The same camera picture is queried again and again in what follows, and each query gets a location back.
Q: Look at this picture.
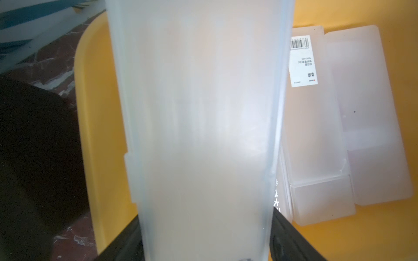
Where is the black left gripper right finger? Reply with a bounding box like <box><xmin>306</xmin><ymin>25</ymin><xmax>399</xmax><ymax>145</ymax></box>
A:
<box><xmin>270</xmin><ymin>208</ymin><xmax>326</xmax><ymax>261</ymax></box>

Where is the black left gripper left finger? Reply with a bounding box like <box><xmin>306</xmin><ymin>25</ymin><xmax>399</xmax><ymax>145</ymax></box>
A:
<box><xmin>94</xmin><ymin>215</ymin><xmax>144</xmax><ymax>261</ymax></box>

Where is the clear pencil case labelled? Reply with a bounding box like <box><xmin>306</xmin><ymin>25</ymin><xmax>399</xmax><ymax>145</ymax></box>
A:
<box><xmin>282</xmin><ymin>26</ymin><xmax>356</xmax><ymax>226</ymax></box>

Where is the yellow plastic tray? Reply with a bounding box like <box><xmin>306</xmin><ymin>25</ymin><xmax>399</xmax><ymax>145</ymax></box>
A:
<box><xmin>75</xmin><ymin>1</ymin><xmax>418</xmax><ymax>261</ymax></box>

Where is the yellow black toolbox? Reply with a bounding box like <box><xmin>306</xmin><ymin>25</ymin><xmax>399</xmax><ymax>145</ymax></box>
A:
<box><xmin>1</xmin><ymin>76</ymin><xmax>89</xmax><ymax>261</ymax></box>

